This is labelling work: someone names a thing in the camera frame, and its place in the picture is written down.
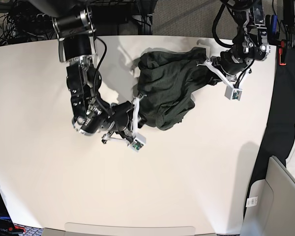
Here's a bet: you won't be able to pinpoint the black garment on right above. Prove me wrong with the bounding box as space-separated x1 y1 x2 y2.
242 48 295 223

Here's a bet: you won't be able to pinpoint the blue handled clamp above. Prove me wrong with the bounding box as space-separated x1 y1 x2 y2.
265 15 278 41

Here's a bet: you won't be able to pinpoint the red clamp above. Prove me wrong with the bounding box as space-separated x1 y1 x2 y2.
279 40 288 66

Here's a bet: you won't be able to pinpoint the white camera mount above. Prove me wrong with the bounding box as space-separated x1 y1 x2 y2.
102 93 147 152
196 59 251 101

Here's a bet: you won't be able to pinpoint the white price tag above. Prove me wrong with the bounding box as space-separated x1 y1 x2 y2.
246 196 258 207

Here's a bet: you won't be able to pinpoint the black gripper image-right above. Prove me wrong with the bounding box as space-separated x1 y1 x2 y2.
204 62 222 86

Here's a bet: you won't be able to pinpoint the grey plastic bin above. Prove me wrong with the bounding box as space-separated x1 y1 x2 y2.
240 156 295 236

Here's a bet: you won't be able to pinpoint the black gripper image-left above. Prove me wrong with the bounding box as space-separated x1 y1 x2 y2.
138 108 148 129

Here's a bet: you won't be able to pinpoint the black robot arm image-left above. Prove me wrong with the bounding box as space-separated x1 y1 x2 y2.
31 0 141 141

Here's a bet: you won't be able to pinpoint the tangled black cables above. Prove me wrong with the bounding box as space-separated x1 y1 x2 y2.
0 0 57 47

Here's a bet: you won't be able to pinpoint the dark green long-sleeve shirt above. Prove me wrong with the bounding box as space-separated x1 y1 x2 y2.
134 46 221 131

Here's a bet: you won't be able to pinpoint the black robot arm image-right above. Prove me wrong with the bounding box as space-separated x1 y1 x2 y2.
209 0 269 89

